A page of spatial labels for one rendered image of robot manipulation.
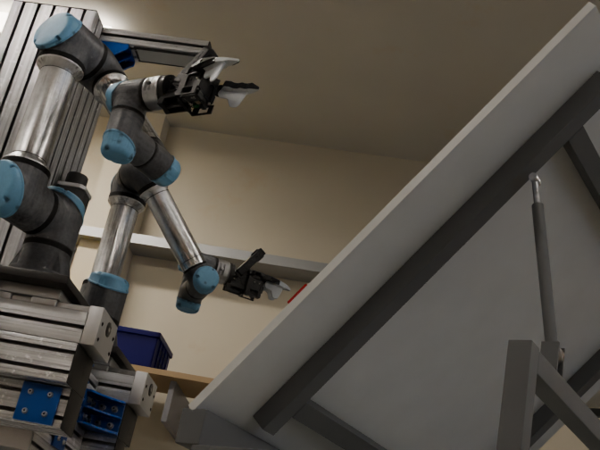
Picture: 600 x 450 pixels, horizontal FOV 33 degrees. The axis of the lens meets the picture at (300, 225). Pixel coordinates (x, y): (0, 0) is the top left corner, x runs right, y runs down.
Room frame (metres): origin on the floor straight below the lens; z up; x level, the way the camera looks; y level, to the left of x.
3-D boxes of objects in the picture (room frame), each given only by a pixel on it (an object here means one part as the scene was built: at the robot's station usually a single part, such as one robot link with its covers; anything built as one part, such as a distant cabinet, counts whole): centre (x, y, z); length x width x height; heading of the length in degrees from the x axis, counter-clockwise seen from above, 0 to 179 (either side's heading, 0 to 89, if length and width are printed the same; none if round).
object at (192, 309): (2.91, 0.28, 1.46); 0.11 x 0.08 x 0.11; 17
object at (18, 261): (2.23, 0.57, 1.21); 0.15 x 0.15 x 0.10
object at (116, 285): (2.73, 0.50, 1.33); 0.13 x 0.12 x 0.14; 17
